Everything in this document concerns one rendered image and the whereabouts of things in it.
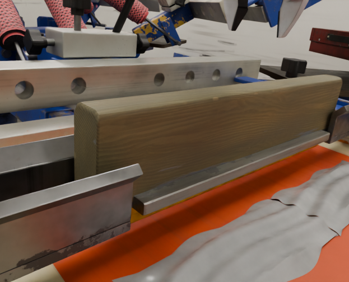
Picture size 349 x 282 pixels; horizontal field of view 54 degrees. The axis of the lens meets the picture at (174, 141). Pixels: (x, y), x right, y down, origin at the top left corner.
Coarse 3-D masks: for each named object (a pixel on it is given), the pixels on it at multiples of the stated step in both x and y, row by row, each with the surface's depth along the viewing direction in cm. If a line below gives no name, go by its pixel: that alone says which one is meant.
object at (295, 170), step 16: (288, 160) 43; (304, 160) 44; (320, 160) 44; (336, 160) 45; (256, 176) 38; (272, 176) 38; (288, 176) 39; (304, 176) 39; (256, 192) 34; (272, 192) 35
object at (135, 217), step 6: (306, 150) 45; (288, 156) 42; (276, 162) 40; (246, 174) 36; (234, 180) 35; (216, 186) 33; (204, 192) 32; (174, 204) 29; (132, 216) 26; (138, 216) 27; (144, 216) 27; (132, 222) 26
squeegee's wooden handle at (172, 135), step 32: (160, 96) 25; (192, 96) 26; (224, 96) 28; (256, 96) 30; (288, 96) 35; (320, 96) 40; (96, 128) 20; (128, 128) 22; (160, 128) 24; (192, 128) 26; (224, 128) 29; (256, 128) 32; (288, 128) 37; (320, 128) 43; (96, 160) 21; (128, 160) 22; (160, 160) 25; (192, 160) 27; (224, 160) 30
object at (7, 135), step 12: (36, 120) 38; (48, 120) 38; (60, 120) 38; (72, 120) 39; (0, 132) 33; (12, 132) 34; (24, 132) 34; (36, 132) 34; (48, 132) 35; (60, 132) 36; (72, 132) 37; (0, 144) 32; (12, 144) 33
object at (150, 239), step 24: (216, 192) 34; (240, 192) 34; (168, 216) 29; (192, 216) 29; (216, 216) 30; (240, 216) 30; (120, 240) 25; (144, 240) 26; (168, 240) 26; (336, 240) 28; (72, 264) 23; (96, 264) 23; (120, 264) 23; (144, 264) 23; (336, 264) 25
